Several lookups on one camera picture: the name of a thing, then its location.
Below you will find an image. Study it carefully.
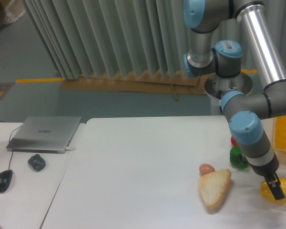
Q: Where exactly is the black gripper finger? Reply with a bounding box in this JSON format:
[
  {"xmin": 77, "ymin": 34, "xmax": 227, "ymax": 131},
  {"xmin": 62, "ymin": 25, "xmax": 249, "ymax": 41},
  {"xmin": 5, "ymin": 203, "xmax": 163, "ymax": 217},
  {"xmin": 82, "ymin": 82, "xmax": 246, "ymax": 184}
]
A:
[{"xmin": 265, "ymin": 173, "xmax": 285, "ymax": 200}]

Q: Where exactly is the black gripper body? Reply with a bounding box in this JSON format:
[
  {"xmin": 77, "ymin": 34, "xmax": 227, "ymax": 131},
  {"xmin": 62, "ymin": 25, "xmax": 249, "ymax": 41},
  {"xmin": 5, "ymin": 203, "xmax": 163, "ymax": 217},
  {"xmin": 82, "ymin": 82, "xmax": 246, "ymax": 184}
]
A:
[{"xmin": 237, "ymin": 152, "xmax": 279, "ymax": 178}]

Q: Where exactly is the yellow bell pepper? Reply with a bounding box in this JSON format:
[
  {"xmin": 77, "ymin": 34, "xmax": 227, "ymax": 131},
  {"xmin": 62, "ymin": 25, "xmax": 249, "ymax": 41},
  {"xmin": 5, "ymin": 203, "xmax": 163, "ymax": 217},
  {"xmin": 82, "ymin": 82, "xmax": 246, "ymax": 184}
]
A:
[{"xmin": 260, "ymin": 177, "xmax": 286, "ymax": 205}]

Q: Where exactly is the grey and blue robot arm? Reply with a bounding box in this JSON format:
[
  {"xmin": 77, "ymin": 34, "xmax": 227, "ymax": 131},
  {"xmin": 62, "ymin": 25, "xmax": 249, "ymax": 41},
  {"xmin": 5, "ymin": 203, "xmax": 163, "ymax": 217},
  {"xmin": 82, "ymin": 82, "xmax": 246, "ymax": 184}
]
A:
[{"xmin": 183, "ymin": 0, "xmax": 286, "ymax": 200}]

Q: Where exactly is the green bell pepper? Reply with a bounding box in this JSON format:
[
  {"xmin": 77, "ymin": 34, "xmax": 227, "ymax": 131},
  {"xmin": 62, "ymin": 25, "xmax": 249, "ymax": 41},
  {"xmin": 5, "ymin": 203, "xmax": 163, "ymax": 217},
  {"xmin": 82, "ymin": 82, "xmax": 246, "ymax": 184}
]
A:
[{"xmin": 229, "ymin": 146, "xmax": 249, "ymax": 169}]

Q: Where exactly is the red bell pepper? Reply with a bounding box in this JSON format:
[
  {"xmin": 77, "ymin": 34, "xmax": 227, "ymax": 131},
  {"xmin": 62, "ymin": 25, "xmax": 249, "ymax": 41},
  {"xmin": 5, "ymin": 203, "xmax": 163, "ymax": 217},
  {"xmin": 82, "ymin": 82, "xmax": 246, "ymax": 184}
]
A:
[{"xmin": 230, "ymin": 136, "xmax": 238, "ymax": 146}]

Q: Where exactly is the yellow woven basket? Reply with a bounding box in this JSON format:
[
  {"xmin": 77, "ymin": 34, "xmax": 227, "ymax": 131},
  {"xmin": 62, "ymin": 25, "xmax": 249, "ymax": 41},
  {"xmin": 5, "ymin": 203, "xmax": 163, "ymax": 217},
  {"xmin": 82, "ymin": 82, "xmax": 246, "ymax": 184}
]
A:
[{"xmin": 273, "ymin": 115, "xmax": 286, "ymax": 151}]

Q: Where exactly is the triangular toast slice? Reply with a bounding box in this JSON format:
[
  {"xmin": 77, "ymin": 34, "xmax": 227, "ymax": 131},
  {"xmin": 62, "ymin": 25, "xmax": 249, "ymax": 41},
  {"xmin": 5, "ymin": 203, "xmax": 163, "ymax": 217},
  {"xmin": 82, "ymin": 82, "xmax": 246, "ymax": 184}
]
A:
[{"xmin": 198, "ymin": 169, "xmax": 231, "ymax": 211}]

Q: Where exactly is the brown egg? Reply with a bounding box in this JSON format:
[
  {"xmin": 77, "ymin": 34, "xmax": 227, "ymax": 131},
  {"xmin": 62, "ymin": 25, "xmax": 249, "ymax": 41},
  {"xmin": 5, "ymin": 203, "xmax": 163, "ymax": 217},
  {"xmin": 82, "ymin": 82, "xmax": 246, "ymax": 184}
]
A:
[{"xmin": 199, "ymin": 164, "xmax": 215, "ymax": 176}]

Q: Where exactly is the brown cardboard sheet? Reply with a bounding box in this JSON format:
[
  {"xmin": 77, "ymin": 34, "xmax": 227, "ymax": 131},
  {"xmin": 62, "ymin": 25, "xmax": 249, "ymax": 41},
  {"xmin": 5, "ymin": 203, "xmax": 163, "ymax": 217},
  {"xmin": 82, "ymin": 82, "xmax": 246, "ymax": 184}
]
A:
[{"xmin": 60, "ymin": 70, "xmax": 211, "ymax": 100}]

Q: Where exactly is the white laptop plug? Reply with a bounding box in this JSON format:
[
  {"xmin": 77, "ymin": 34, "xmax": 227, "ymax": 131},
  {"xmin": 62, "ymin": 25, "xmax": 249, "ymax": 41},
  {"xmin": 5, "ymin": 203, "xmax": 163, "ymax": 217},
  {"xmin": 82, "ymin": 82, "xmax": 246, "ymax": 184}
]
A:
[{"xmin": 65, "ymin": 147, "xmax": 75, "ymax": 151}]

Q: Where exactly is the pale green pleated curtain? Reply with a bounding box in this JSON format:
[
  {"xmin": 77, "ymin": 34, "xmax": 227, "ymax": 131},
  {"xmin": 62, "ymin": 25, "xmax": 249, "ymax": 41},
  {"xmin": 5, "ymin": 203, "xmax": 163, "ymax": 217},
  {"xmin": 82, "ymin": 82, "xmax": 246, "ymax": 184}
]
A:
[{"xmin": 21, "ymin": 0, "xmax": 286, "ymax": 80}]

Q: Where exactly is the small black case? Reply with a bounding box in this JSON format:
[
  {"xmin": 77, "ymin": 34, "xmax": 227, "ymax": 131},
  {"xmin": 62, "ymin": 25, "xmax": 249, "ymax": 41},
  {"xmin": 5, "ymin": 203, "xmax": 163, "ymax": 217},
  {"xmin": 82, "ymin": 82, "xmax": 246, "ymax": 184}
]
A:
[{"xmin": 28, "ymin": 154, "xmax": 46, "ymax": 172}]

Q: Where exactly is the silver closed laptop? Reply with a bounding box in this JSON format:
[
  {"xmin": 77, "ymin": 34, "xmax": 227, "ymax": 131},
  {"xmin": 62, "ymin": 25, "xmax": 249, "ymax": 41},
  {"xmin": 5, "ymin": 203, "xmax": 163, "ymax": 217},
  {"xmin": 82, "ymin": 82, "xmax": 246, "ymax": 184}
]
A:
[{"xmin": 6, "ymin": 116, "xmax": 81, "ymax": 153}]

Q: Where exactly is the black computer mouse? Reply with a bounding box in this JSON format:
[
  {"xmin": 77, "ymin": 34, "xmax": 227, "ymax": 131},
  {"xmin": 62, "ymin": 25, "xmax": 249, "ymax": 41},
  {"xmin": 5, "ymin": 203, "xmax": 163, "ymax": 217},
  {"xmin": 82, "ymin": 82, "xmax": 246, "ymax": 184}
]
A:
[{"xmin": 0, "ymin": 169, "xmax": 13, "ymax": 193}]

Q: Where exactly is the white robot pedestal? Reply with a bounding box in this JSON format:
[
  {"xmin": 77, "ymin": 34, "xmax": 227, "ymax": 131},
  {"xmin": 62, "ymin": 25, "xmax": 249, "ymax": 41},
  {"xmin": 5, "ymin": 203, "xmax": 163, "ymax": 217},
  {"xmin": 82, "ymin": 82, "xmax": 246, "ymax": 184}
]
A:
[{"xmin": 204, "ymin": 73, "xmax": 253, "ymax": 115}]

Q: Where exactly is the black mouse cable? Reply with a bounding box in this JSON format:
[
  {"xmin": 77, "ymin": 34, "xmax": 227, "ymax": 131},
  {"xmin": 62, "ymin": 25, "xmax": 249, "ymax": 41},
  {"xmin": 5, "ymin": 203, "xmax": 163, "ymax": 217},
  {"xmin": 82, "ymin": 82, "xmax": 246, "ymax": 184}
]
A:
[{"xmin": 0, "ymin": 120, "xmax": 23, "ymax": 171}]

